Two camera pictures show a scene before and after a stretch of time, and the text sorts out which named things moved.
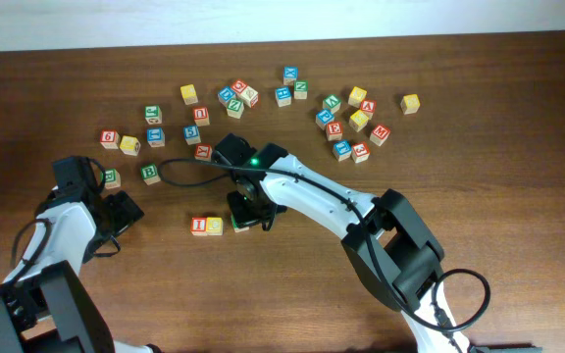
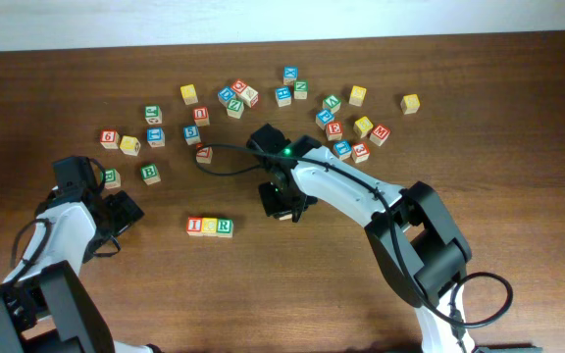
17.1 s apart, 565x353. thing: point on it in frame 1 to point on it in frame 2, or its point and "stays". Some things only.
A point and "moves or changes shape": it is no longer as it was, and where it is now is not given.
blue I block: (155, 137) stays
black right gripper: (243, 215) to (271, 205)
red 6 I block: (110, 139) stays
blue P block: (324, 118) stays
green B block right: (149, 174) stays
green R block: (237, 228) to (225, 227)
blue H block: (283, 96) stays
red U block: (201, 116) stays
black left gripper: (124, 211) stays
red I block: (198, 226) moves or changes shape
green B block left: (112, 178) stays
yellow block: (214, 226) moves or changes shape
